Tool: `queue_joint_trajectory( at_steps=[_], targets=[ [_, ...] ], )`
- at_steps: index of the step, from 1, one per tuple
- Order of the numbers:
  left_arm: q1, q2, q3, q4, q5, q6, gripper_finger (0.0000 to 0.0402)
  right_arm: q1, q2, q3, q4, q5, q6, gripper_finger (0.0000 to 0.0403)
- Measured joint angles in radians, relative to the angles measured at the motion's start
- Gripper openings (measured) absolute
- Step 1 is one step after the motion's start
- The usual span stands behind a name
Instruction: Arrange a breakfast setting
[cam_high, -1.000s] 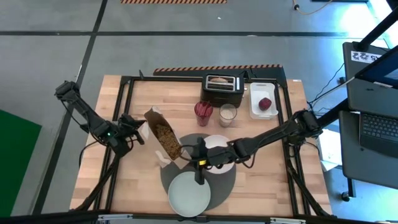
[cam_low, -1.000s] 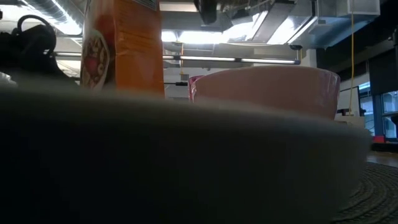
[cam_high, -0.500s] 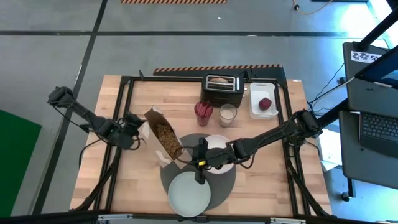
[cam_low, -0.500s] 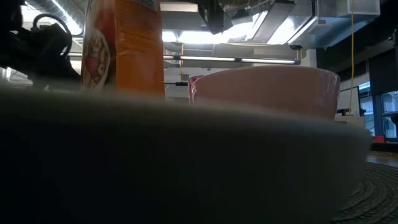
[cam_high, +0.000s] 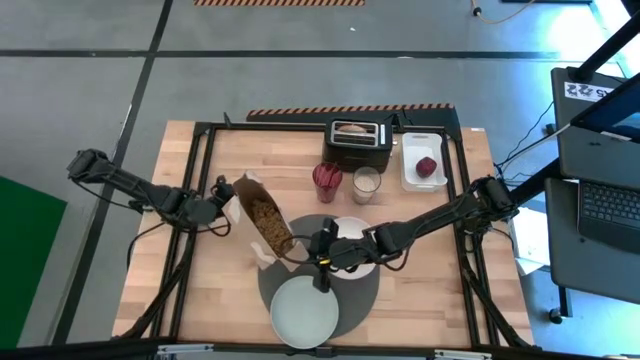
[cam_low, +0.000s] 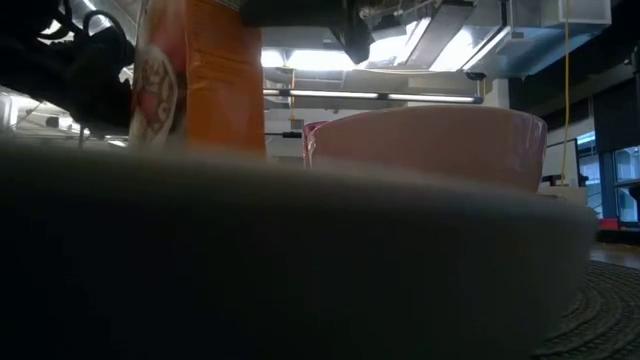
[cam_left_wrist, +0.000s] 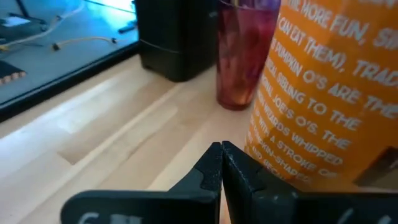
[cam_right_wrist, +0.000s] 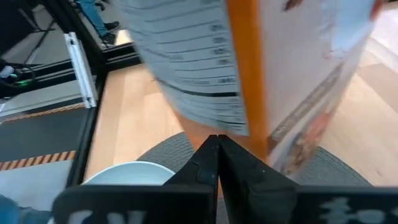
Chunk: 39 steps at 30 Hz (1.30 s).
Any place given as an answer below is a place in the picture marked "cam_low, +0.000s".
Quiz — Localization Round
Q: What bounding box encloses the grey round woven placemat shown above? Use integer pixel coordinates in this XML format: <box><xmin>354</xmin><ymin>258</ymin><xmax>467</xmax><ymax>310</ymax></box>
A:
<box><xmin>529</xmin><ymin>259</ymin><xmax>640</xmax><ymax>360</ymax></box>

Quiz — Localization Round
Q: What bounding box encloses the silver ceiling duct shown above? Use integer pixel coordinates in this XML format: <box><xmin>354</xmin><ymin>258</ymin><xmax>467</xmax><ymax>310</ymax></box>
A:
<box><xmin>429</xmin><ymin>0</ymin><xmax>614</xmax><ymax>79</ymax></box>

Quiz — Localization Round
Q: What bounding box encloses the blue post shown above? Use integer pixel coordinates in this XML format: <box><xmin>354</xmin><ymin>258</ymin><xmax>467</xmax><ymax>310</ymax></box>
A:
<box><xmin>599</xmin><ymin>149</ymin><xmax>620</xmax><ymax>221</ymax></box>

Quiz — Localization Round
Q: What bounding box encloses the pale round bowl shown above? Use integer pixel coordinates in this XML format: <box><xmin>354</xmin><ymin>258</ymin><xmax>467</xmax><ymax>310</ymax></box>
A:
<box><xmin>304</xmin><ymin>103</ymin><xmax>549</xmax><ymax>195</ymax></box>

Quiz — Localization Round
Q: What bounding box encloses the orange cereal box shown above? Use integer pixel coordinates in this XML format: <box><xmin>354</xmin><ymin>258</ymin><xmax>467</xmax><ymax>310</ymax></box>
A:
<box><xmin>127</xmin><ymin>0</ymin><xmax>267</xmax><ymax>159</ymax></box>

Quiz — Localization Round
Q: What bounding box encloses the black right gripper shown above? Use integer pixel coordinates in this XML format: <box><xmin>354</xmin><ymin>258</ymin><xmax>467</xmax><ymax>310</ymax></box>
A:
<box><xmin>239</xmin><ymin>0</ymin><xmax>376</xmax><ymax>65</ymax></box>

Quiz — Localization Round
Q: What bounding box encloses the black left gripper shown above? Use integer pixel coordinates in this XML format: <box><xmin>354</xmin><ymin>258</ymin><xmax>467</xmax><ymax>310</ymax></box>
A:
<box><xmin>0</xmin><ymin>0</ymin><xmax>137</xmax><ymax>139</ymax></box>

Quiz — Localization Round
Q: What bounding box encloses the black aluminium table frame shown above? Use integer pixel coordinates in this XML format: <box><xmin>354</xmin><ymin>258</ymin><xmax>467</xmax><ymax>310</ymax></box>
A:
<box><xmin>597</xmin><ymin>228</ymin><xmax>640</xmax><ymax>246</ymax></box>

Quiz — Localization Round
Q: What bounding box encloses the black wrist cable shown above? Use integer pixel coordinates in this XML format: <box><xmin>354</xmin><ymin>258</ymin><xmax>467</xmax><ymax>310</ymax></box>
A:
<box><xmin>82</xmin><ymin>9</ymin><xmax>132</xmax><ymax>56</ymax></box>

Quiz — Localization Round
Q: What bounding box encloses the pale green round plate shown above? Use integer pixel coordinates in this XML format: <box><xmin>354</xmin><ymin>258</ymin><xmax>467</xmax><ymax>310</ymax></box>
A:
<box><xmin>0</xmin><ymin>142</ymin><xmax>601</xmax><ymax>360</ymax></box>

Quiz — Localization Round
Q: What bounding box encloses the long ceiling light tube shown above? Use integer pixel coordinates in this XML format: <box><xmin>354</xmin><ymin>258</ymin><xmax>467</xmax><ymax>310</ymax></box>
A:
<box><xmin>263</xmin><ymin>88</ymin><xmax>484</xmax><ymax>105</ymax></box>

